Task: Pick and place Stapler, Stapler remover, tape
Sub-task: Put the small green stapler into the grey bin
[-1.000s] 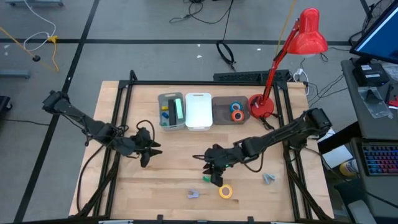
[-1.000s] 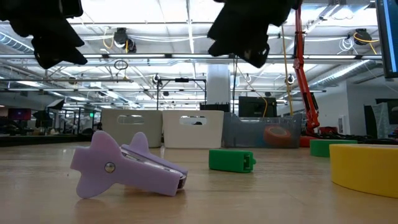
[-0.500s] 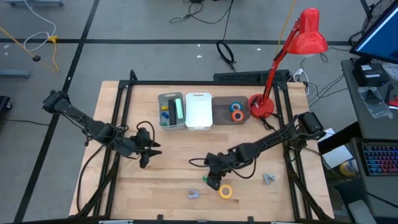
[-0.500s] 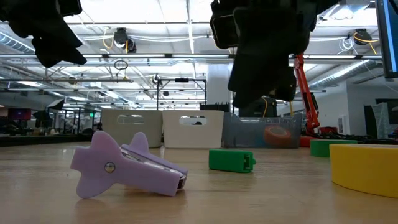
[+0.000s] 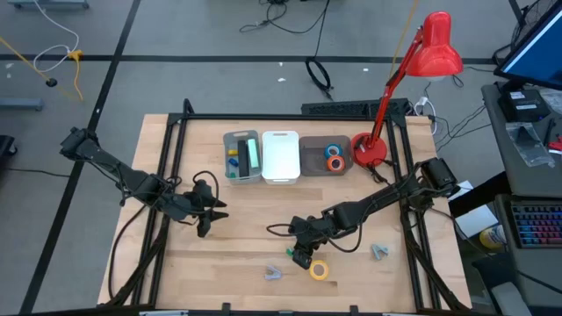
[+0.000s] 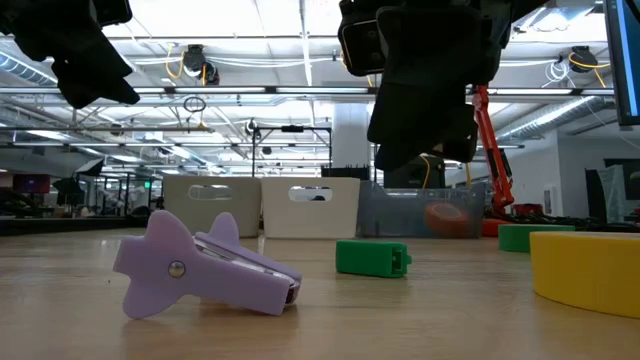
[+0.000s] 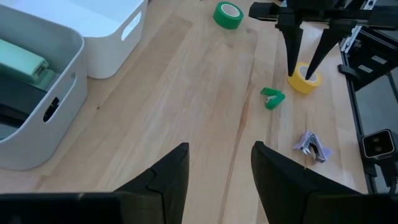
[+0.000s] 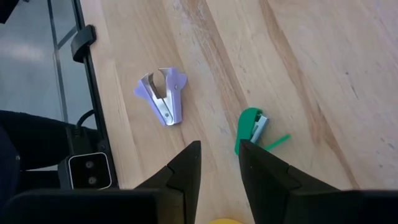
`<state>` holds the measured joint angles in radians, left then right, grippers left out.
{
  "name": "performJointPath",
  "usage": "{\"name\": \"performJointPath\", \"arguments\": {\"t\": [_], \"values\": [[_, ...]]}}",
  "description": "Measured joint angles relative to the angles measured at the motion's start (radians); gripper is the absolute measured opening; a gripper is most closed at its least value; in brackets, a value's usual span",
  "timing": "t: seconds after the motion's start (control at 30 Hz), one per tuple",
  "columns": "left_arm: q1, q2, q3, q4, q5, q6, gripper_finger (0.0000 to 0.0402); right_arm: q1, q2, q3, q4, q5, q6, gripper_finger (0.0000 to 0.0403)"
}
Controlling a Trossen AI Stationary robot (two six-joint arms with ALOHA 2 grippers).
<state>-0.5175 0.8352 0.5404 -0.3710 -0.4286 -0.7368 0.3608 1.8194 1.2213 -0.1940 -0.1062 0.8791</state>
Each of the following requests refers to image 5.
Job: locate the black caster foot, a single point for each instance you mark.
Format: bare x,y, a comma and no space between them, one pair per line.
6,147

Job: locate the grey padded seat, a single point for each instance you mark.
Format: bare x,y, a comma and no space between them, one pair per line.
509,300

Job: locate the red desk lamp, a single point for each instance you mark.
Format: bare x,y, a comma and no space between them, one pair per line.
434,48

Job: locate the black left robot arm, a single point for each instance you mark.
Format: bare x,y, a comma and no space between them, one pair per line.
131,177

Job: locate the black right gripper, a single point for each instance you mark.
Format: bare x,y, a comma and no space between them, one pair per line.
309,232

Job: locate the translucent dark plastic bin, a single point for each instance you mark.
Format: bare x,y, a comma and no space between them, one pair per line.
311,160

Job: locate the grey plastic bin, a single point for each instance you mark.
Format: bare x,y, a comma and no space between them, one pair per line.
226,145

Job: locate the dark grey desk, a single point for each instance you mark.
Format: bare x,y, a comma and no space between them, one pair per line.
505,175
535,263

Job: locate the red hand tool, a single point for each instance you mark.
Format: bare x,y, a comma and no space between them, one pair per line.
556,145

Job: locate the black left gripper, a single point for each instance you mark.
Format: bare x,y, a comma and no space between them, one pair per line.
193,206

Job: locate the white plug adapter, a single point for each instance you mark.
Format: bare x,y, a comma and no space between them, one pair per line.
422,103

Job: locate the grey metal floor base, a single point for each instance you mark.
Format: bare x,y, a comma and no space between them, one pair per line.
22,104
48,4

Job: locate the clear plastic bag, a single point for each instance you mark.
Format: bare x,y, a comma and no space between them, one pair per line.
527,140

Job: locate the blue tape roll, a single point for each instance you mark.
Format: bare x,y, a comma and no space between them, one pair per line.
327,150

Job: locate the black floor fan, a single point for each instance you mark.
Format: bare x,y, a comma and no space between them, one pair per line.
527,26

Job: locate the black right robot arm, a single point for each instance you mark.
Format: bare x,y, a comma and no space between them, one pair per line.
373,204

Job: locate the backlit black keyboard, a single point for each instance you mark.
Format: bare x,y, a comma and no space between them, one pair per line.
538,224

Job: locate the mint green stapler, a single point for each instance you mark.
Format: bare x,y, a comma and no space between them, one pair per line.
253,153

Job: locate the computer monitor blue screen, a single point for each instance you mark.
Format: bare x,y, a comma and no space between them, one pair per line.
540,57

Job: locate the orange tape roll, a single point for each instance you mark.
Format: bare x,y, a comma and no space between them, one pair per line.
329,163

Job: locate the white paper sheet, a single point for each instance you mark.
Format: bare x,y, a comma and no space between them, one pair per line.
476,221

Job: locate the black box with labels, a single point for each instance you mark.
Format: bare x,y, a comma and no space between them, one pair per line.
522,105

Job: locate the white plastic bin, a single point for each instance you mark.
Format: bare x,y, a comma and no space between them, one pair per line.
281,158

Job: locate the yellow round container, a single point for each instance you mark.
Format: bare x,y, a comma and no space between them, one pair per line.
492,237

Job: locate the yellow tape roll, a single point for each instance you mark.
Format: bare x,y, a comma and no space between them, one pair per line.
312,270

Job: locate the yellow mini stapler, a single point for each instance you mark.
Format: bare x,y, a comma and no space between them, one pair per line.
232,152

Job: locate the small black round object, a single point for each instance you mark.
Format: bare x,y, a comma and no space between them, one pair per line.
51,82

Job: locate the blue mini stapler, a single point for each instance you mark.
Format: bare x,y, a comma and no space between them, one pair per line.
233,162

